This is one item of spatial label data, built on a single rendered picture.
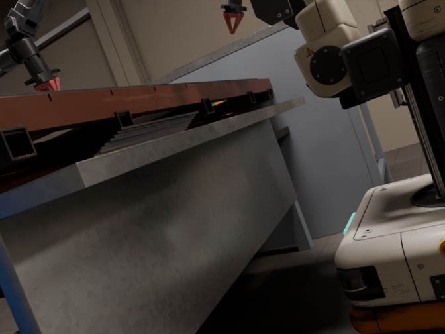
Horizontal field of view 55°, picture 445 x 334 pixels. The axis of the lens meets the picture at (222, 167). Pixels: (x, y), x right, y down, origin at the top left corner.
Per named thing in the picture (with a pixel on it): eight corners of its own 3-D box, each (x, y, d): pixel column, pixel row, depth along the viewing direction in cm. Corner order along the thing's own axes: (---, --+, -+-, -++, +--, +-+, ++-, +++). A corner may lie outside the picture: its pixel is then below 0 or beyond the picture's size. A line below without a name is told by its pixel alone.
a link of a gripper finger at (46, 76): (41, 112, 128) (24, 84, 126) (55, 105, 134) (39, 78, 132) (57, 105, 125) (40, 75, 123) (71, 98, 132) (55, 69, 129)
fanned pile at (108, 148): (30, 186, 65) (20, 162, 64) (160, 144, 100) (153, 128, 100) (90, 162, 59) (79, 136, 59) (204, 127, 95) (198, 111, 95)
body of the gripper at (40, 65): (26, 88, 126) (12, 65, 123) (48, 79, 134) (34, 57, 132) (41, 80, 123) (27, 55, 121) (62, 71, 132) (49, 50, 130)
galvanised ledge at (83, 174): (-25, 228, 56) (-34, 207, 56) (259, 120, 174) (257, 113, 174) (85, 187, 48) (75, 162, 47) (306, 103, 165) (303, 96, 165)
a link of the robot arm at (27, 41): (21, 35, 121) (32, 33, 127) (3, 46, 124) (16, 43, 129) (34, 57, 123) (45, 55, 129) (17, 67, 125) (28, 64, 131)
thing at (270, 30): (105, 111, 244) (102, 105, 244) (157, 103, 298) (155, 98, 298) (322, 10, 190) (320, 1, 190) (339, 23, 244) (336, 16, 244)
